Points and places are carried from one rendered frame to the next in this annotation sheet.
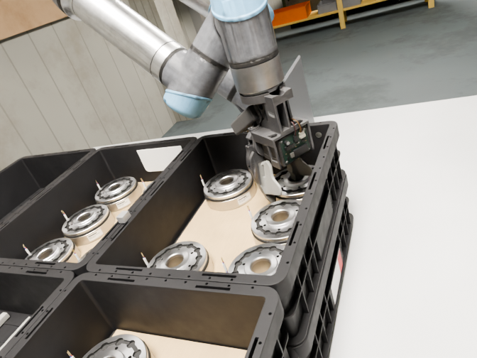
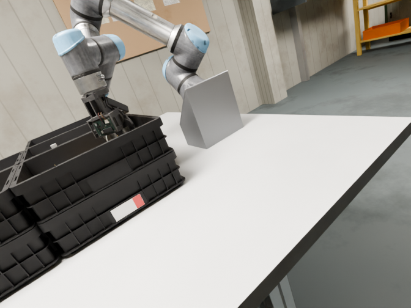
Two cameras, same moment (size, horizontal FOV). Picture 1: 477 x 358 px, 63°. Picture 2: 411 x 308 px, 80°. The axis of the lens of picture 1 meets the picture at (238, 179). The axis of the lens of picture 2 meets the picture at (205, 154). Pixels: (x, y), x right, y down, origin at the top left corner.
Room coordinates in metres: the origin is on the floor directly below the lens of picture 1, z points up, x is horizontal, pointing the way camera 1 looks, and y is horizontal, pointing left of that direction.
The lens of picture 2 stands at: (0.08, -0.66, 1.07)
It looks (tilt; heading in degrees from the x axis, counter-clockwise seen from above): 22 degrees down; 33
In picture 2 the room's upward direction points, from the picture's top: 20 degrees counter-clockwise
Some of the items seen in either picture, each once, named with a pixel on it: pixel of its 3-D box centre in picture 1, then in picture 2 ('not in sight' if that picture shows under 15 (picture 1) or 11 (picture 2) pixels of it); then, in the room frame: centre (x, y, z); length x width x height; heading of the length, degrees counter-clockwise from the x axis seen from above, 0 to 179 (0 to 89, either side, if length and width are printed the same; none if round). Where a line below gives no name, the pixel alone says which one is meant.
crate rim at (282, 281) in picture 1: (229, 190); (88, 144); (0.55, 0.02, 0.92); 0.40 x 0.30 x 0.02; 150
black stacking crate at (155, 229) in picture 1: (238, 215); (96, 159); (0.55, 0.02, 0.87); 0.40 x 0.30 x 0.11; 150
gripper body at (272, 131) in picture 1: (273, 123); (104, 112); (0.57, -0.08, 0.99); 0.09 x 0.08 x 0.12; 22
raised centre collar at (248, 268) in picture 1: (260, 266); not in sight; (0.41, 0.01, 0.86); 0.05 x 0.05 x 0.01
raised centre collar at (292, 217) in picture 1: (280, 217); not in sight; (0.51, -0.04, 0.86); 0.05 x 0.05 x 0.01
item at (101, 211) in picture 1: (85, 219); not in sight; (0.73, 0.34, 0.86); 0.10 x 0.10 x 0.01
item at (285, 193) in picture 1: (297, 180); not in sight; (0.60, -0.10, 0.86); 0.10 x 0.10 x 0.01
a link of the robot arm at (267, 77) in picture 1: (259, 74); (92, 84); (0.58, -0.08, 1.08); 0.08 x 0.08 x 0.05
